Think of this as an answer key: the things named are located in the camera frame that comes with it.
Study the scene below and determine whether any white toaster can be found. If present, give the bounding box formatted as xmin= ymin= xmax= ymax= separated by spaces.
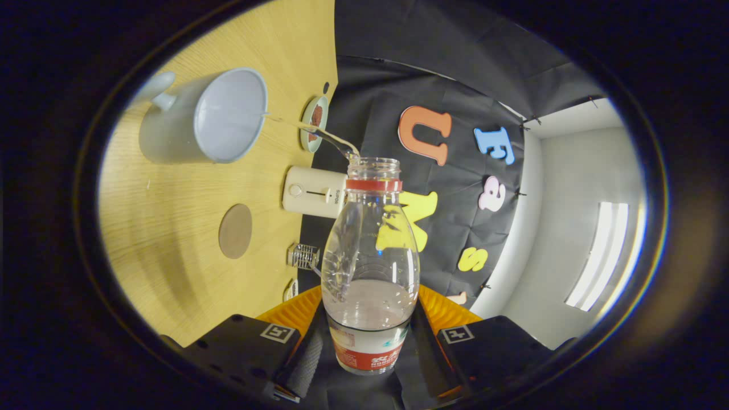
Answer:
xmin=282 ymin=166 xmax=348 ymax=219

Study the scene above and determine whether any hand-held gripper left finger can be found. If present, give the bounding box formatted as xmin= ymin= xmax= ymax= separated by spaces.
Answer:
xmin=162 ymin=285 xmax=331 ymax=402

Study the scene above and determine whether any white cup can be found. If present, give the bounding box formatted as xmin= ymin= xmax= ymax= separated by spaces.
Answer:
xmin=138 ymin=67 xmax=269 ymax=165

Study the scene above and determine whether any pale green plate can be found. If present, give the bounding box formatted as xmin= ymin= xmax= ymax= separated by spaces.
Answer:
xmin=300 ymin=96 xmax=329 ymax=153

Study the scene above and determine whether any metal wire basket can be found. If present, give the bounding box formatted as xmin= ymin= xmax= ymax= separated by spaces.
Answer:
xmin=288 ymin=244 xmax=321 ymax=270

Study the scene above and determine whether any large ceiling light panel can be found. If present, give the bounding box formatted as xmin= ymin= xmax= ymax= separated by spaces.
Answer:
xmin=565 ymin=202 xmax=630 ymax=312

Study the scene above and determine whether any clear plastic juice bottle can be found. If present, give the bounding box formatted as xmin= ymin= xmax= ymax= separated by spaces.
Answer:
xmin=321 ymin=157 xmax=421 ymax=375

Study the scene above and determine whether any black backdrop cloth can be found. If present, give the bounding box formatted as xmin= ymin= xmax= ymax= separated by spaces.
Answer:
xmin=296 ymin=0 xmax=604 ymax=308

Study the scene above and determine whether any round brown coaster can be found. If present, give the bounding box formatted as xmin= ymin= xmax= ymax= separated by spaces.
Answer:
xmin=219 ymin=204 xmax=253 ymax=260

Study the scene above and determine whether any wooden table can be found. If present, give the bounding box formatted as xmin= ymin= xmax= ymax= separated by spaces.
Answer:
xmin=98 ymin=0 xmax=339 ymax=348

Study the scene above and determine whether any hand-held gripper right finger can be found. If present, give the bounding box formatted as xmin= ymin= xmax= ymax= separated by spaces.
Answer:
xmin=410 ymin=285 xmax=576 ymax=399

